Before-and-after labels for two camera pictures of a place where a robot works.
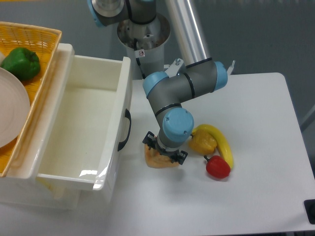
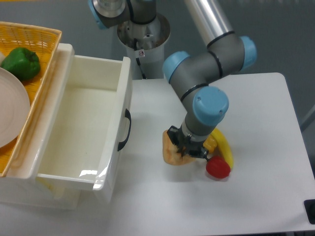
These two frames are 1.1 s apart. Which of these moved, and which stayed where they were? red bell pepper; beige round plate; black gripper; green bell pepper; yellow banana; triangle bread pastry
Moved: black gripper; triangle bread pastry
Stayed: beige round plate; yellow banana; red bell pepper; green bell pepper
